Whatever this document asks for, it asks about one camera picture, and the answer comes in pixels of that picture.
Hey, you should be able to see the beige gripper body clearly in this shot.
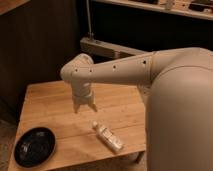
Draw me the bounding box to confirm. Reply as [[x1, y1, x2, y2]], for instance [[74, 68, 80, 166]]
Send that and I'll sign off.
[[71, 82, 94, 105]]

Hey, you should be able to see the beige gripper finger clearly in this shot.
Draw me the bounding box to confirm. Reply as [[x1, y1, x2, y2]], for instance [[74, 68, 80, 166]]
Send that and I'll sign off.
[[89, 103, 98, 112], [74, 104, 80, 114]]

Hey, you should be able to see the white plastic bottle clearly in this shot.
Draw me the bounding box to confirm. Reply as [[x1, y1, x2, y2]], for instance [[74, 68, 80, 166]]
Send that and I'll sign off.
[[92, 121, 124, 153]]

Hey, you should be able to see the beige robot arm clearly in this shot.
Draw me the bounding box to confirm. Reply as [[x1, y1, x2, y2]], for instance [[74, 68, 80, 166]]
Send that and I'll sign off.
[[60, 47, 213, 171]]

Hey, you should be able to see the black ceramic bowl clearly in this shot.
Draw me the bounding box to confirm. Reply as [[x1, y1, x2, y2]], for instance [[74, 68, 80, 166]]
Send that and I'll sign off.
[[14, 127, 56, 168]]

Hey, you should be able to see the wooden table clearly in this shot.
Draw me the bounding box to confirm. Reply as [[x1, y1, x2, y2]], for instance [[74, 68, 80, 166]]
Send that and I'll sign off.
[[8, 81, 146, 171]]

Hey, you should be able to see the grey metal beam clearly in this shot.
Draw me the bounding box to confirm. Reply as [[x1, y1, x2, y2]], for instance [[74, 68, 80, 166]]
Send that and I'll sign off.
[[80, 37, 144, 59]]

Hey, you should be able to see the metal pole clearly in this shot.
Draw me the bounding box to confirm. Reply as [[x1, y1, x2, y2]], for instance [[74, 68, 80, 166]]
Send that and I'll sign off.
[[86, 0, 94, 41]]

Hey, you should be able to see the wooden corner cabinet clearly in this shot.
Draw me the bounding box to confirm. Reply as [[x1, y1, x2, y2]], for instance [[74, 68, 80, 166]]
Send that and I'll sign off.
[[0, 0, 30, 15]]

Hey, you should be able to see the wooden shelf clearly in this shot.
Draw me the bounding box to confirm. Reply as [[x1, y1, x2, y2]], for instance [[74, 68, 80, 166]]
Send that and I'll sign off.
[[94, 0, 213, 21]]

